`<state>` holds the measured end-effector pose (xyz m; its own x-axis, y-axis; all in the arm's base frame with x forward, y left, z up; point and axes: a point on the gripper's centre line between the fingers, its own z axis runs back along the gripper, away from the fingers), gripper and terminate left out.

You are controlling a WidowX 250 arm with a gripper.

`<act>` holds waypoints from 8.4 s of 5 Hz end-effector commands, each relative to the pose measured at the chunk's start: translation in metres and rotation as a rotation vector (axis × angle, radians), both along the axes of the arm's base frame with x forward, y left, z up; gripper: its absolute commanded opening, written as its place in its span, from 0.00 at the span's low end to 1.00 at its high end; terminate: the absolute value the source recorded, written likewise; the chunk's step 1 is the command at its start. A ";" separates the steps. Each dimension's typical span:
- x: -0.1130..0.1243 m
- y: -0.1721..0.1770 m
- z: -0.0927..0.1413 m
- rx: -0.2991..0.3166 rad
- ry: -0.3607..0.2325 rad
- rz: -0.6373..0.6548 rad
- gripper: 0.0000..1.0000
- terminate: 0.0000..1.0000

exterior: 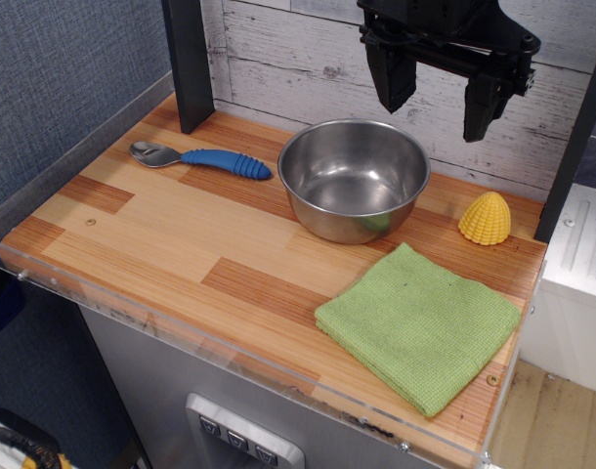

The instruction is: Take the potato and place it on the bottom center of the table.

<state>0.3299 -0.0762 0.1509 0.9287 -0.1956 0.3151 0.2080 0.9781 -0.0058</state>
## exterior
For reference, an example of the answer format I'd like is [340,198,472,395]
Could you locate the silver dispenser button panel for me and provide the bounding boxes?
[186,393,306,468]

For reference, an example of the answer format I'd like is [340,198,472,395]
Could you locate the stainless steel bowl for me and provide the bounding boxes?
[277,119,431,244]

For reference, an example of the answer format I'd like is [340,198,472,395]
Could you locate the silver toy fridge cabinet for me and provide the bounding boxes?
[82,309,482,468]

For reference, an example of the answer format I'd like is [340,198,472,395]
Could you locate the black right upright post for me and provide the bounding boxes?
[533,64,596,243]

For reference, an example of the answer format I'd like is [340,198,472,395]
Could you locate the white aluminium side block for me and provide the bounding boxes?
[520,184,596,391]

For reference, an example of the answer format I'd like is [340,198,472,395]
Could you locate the folded green cloth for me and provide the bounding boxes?
[315,243,521,417]

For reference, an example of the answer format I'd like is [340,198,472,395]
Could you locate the blue handled metal spoon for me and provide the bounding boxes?
[129,142,272,180]

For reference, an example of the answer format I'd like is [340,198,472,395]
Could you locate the yellow black object bottom left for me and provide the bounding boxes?
[0,426,72,469]

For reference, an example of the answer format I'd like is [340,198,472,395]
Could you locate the black left upright post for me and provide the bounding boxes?
[161,0,215,134]

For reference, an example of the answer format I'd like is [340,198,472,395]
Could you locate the yellow toy corn piece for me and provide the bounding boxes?
[458,192,511,246]

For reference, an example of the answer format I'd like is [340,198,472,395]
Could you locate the black upright post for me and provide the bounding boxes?
[533,64,596,243]
[161,0,215,134]

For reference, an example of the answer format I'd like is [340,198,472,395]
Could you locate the clear acrylic table guard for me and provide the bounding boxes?
[0,78,545,468]

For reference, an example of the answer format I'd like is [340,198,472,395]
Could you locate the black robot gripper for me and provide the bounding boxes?
[357,1,541,143]

